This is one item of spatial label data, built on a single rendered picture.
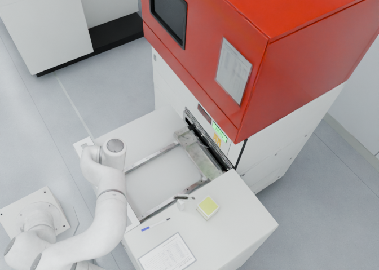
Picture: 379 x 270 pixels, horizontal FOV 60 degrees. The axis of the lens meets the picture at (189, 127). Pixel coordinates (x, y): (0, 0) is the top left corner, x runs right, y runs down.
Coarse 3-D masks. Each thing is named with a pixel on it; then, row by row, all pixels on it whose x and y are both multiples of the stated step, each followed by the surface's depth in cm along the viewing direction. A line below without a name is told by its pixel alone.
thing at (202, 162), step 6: (180, 138) 183; (180, 144) 182; (198, 144) 181; (186, 150) 179; (192, 150) 179; (198, 150) 179; (192, 156) 177; (198, 156) 177; (204, 156) 177; (198, 162) 175; (204, 162) 175; (210, 162) 175; (198, 168) 174; (204, 168) 173; (210, 168) 173; (216, 168) 174; (204, 174) 171; (210, 174) 171
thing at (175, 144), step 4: (172, 144) 184; (176, 144) 184; (164, 148) 182; (168, 148) 182; (172, 148) 185; (156, 152) 180; (160, 152) 180; (164, 152) 183; (148, 156) 179; (152, 156) 179; (156, 156) 180; (140, 160) 177; (144, 160) 177; (148, 160) 178; (136, 164) 176; (140, 164) 177; (128, 168) 174; (132, 168) 174; (136, 168) 177; (128, 172) 175
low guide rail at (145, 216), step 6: (204, 180) 173; (192, 186) 170; (198, 186) 172; (180, 192) 168; (186, 192) 168; (162, 204) 164; (168, 204) 166; (150, 210) 162; (156, 210) 162; (144, 216) 160
